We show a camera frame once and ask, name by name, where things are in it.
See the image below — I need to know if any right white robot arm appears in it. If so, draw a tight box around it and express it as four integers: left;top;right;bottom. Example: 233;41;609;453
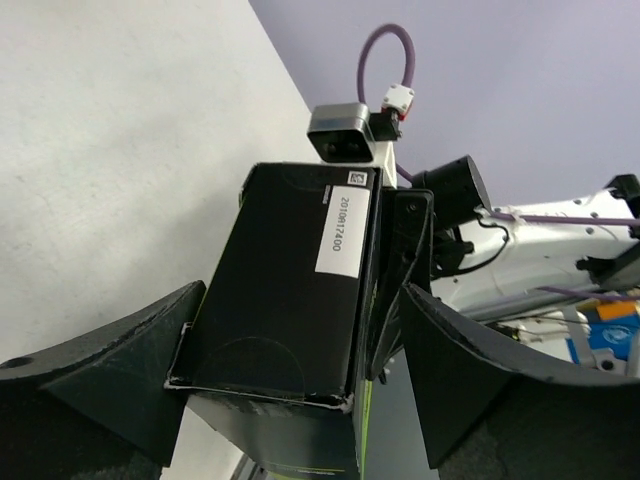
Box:
367;157;639;378

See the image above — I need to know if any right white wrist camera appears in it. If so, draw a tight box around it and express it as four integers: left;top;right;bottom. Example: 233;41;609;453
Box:
307;103;401;188

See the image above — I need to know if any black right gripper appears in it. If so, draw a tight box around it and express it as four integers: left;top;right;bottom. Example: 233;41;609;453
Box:
367;189;434;380

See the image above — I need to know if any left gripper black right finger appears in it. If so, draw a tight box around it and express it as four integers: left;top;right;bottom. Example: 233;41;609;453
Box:
399;284;639;479

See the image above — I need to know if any aluminium rail base frame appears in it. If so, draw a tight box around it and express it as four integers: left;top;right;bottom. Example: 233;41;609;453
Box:
486;299;639;378

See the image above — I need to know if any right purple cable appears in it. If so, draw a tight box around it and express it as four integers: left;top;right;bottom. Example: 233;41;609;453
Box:
359;23;640;301

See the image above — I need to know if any black green Gillette Labs carton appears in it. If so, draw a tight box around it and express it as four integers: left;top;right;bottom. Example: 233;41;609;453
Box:
167;163;381;479

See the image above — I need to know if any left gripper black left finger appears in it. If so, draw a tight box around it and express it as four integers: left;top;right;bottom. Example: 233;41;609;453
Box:
1;281;205;480

